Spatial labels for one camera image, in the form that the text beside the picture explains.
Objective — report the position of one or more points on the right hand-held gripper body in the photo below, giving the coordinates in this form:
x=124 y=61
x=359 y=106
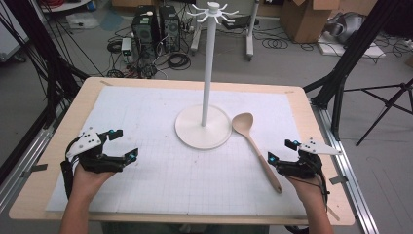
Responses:
x=303 y=162

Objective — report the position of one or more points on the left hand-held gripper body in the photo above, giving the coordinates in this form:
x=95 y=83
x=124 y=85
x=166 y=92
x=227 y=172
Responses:
x=86 y=142

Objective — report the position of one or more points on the wooden spoon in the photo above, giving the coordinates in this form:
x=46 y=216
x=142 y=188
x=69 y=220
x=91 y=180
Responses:
x=244 y=124

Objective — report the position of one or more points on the white hook rack stand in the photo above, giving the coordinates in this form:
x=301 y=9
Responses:
x=206 y=97

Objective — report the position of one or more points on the person's right hand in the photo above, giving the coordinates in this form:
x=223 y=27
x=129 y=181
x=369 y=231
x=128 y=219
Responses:
x=308 y=190

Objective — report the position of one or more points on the person's left hand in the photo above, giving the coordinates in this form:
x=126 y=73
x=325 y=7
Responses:
x=87 y=182

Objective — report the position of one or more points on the grey metal clamp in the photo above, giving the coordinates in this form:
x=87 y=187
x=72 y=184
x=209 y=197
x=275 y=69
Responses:
x=338 y=179
x=34 y=169

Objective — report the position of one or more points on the white grid mat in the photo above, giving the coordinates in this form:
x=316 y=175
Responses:
x=181 y=175

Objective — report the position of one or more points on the small white power box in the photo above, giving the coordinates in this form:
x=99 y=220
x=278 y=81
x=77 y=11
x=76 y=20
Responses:
x=126 y=46

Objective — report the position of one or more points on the black tripod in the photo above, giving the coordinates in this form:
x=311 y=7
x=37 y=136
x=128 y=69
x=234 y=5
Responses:
x=388 y=104

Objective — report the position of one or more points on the black computer tower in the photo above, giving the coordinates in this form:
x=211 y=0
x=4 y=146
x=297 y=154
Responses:
x=145 y=32
x=169 y=29

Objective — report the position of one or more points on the white foam board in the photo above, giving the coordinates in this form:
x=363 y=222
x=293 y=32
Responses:
x=354 y=50

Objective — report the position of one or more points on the white stand leg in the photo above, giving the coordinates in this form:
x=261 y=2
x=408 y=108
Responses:
x=250 y=39
x=196 y=39

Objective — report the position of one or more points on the cardboard box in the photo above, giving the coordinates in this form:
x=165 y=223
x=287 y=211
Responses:
x=303 y=21

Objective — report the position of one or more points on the grey rounded device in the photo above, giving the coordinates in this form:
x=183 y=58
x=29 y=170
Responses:
x=345 y=27

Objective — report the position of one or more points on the aluminium rail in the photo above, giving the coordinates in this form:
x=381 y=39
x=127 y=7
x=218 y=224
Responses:
x=22 y=162
x=352 y=182

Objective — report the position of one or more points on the black metal frame post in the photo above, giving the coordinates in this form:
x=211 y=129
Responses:
x=45 y=58
x=354 y=48

